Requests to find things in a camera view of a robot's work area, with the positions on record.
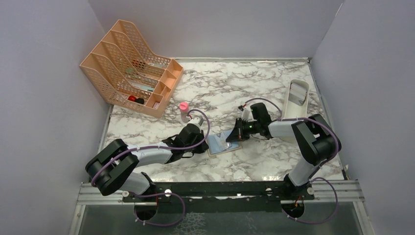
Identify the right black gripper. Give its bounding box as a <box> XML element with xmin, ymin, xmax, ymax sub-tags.
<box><xmin>226</xmin><ymin>117</ymin><xmax>260</xmax><ymax>142</ymax></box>

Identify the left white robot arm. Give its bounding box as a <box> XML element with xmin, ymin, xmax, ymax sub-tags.
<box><xmin>85</xmin><ymin>123</ymin><xmax>208</xmax><ymax>201</ymax></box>

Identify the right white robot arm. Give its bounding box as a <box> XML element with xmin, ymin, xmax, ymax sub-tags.
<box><xmin>226</xmin><ymin>102</ymin><xmax>342</xmax><ymax>199</ymax></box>

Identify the pink capped small bottle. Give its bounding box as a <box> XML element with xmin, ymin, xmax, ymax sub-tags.
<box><xmin>179</xmin><ymin>102</ymin><xmax>191</xmax><ymax>123</ymax></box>

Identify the white oblong tray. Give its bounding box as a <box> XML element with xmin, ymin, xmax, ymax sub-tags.
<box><xmin>280</xmin><ymin>78</ymin><xmax>310</xmax><ymax>143</ymax></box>

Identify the black round object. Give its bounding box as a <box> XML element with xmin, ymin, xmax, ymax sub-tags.
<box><xmin>135</xmin><ymin>98</ymin><xmax>145</xmax><ymax>104</ymax></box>

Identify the red round object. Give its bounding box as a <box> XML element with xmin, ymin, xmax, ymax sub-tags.
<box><xmin>128</xmin><ymin>95</ymin><xmax>136</xmax><ymax>102</ymax></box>

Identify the peach mesh file organizer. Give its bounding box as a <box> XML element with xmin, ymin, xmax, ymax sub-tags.
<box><xmin>80</xmin><ymin>20</ymin><xmax>184</xmax><ymax>118</ymax></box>

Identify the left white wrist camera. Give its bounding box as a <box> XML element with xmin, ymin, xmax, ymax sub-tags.
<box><xmin>188</xmin><ymin>116</ymin><xmax>204</xmax><ymax>129</ymax></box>

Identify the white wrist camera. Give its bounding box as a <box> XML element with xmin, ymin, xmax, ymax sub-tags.
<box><xmin>241</xmin><ymin>108</ymin><xmax>252</xmax><ymax>121</ymax></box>
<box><xmin>188</xmin><ymin>116</ymin><xmax>204</xmax><ymax>129</ymax></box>

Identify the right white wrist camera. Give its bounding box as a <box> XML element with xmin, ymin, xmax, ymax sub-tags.
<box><xmin>241</xmin><ymin>108</ymin><xmax>252</xmax><ymax>121</ymax></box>

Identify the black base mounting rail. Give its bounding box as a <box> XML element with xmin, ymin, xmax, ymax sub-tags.
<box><xmin>122</xmin><ymin>181</ymin><xmax>314</xmax><ymax>213</ymax></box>

